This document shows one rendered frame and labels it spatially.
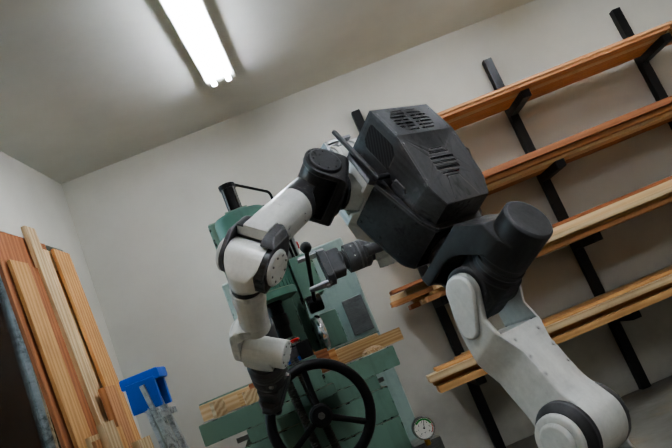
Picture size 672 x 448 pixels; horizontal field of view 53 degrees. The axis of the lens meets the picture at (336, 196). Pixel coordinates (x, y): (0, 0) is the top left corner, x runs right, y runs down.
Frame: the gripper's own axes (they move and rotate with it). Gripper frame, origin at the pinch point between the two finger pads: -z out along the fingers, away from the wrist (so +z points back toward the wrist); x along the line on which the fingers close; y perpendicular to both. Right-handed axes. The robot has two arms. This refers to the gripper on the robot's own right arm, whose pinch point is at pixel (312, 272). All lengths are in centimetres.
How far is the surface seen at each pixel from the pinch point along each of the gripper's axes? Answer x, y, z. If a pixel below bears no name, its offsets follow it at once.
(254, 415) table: 30.6, 10.1, -30.3
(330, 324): 3.9, 33.9, 2.5
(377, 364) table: 30.6, 10.2, 7.7
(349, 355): 20.4, 22.9, 2.9
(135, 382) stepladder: -23, 81, -73
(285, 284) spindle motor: -3.7, 8.6, -8.4
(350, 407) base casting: 38.3, 13.0, -4.2
